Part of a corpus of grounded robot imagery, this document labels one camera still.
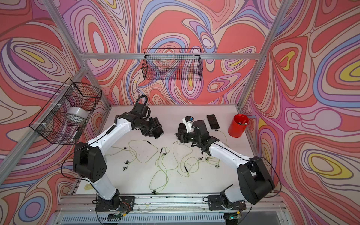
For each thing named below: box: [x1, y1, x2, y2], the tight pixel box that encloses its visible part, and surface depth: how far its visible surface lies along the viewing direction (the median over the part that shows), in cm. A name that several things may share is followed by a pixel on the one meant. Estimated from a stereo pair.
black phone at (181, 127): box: [177, 122, 187, 134], surface depth 109 cm
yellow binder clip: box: [83, 183, 94, 191], surface depth 80 cm
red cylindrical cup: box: [227, 113, 249, 138], surface depth 97 cm
